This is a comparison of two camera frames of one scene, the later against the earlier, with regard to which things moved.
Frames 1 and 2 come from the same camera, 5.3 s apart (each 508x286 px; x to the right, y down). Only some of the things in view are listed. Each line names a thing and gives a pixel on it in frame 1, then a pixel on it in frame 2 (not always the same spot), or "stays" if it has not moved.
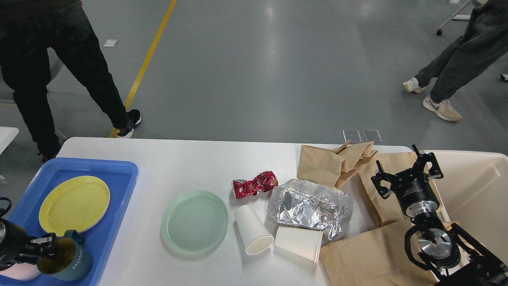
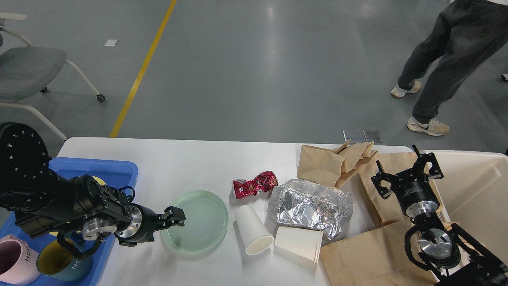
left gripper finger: (47, 246) -> (173, 215)
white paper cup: (255, 237) stays
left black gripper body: (14, 241) -> (140, 228)
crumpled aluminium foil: (297, 203) stays
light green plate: (194, 222) stays
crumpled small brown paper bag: (333, 167) stays
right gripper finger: (382, 181) stays
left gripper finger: (22, 258) -> (152, 227)
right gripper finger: (422, 159) stays
